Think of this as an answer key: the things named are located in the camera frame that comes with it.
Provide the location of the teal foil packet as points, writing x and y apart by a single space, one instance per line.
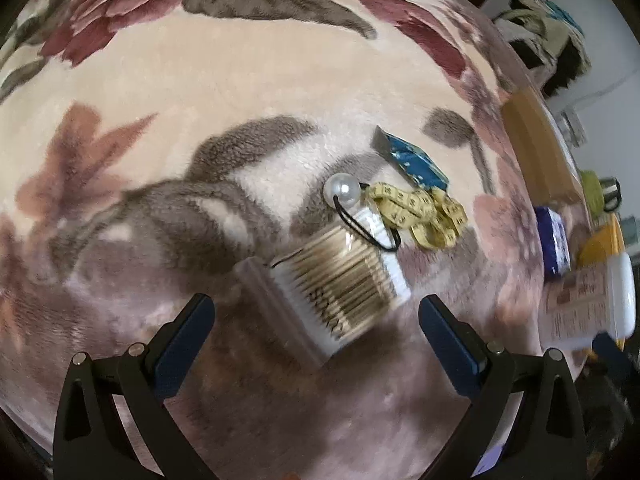
410 157

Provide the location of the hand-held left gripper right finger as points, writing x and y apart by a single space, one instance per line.
450 345

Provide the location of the floral plush blanket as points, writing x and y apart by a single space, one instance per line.
150 160

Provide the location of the steel electric kettle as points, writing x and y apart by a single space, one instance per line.
611 192

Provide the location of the yellow tape measure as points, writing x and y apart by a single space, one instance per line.
425 210

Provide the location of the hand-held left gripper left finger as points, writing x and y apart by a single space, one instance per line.
185 345

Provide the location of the cotton swab pack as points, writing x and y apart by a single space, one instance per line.
330 280

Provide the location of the pile of clothes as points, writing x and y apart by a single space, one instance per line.
545 35

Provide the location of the orange plastic basket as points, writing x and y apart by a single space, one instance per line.
602 245

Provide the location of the white cotton pad pack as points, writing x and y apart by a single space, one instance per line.
585 300

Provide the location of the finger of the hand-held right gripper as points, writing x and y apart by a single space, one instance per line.
612 355

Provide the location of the blue tissue packet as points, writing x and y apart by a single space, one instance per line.
552 240

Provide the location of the cardboard box with label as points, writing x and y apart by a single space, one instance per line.
540 150

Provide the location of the white wall socket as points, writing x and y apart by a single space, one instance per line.
572 127

